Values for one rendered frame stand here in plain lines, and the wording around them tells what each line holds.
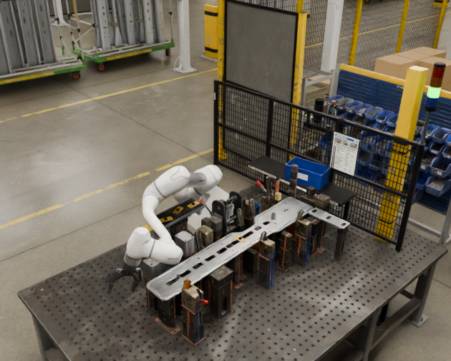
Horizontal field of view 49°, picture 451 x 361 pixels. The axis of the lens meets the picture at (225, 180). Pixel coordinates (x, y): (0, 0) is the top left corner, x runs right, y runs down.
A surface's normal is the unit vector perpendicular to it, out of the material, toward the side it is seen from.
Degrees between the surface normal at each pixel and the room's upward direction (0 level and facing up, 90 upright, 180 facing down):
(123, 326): 0
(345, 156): 90
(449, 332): 0
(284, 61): 91
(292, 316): 0
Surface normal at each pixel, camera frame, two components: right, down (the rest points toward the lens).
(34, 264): 0.01, -0.88
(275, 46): -0.74, 0.31
